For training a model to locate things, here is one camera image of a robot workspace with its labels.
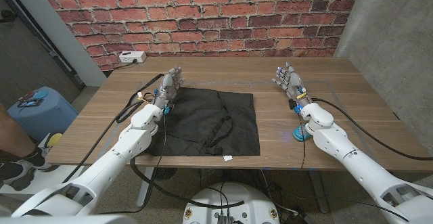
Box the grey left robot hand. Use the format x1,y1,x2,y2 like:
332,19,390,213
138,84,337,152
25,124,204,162
154,66,185,108

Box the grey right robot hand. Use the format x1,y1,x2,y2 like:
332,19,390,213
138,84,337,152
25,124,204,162
272,61,312,108

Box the black apron with straps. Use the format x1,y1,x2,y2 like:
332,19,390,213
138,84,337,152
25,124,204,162
116,73,260,162

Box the teal perforated block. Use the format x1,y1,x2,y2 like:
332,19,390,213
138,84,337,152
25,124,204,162
292,124,313,142

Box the white power strip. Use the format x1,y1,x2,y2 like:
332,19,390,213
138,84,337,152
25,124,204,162
118,50,147,64

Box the red brick printed backdrop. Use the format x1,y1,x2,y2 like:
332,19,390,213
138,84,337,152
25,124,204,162
35,0,363,72

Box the black round fan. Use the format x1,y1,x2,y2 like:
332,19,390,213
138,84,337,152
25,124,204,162
148,167,179,181

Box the metal table leg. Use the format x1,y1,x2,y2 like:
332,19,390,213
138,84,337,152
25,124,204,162
307,170,329,214
136,166,156,208

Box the yellow white object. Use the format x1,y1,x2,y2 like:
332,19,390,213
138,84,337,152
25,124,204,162
39,132,64,149

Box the blue plastic stool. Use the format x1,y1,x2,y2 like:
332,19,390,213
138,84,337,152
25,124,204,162
6,87,79,142

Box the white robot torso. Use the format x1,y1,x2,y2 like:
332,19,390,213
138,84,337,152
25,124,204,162
182,182,281,224

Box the small items on container lid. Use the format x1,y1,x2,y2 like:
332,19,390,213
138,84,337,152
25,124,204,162
16,90,48,108

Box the grey black sneaker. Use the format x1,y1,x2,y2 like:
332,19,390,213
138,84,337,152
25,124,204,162
0,158,57,192

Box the black power strip cord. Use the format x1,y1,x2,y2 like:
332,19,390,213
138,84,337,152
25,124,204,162
113,58,138,71

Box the thin black wrist wire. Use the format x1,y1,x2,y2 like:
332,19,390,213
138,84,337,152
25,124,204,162
294,114,307,184

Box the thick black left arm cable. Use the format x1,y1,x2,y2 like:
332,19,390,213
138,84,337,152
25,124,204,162
62,91,150,184

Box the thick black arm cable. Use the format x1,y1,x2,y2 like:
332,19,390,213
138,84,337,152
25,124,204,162
311,97,433,161
62,91,150,184

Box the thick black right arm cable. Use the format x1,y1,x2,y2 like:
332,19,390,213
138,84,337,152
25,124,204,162
311,97,433,161

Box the black looping wrist cable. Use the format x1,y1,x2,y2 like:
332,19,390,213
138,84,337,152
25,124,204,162
129,156,245,209

